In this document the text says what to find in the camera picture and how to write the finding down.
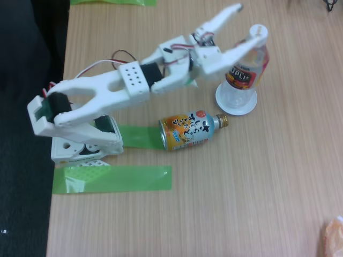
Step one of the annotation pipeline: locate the clear plastic bottle red label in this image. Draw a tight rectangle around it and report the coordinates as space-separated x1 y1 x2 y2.
221 24 270 109

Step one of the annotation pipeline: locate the orange drink bottle can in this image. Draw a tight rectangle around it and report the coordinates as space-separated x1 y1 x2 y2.
158 109 229 153

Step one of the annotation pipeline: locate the small white round plate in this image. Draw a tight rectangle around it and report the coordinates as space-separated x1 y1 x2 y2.
215 81 258 116

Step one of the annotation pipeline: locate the green tape at table edge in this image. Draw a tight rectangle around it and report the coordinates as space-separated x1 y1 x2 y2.
70 0 157 6

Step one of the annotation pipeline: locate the long green tape strip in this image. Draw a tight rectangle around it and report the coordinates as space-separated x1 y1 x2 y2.
52 165 173 195

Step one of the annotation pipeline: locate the orange plastic bag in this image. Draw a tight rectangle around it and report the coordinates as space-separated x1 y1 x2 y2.
320 215 343 257

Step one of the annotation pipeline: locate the red white black servo cable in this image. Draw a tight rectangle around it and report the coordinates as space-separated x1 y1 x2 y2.
162 31 215 70
42 81 58 97
76 49 139 78

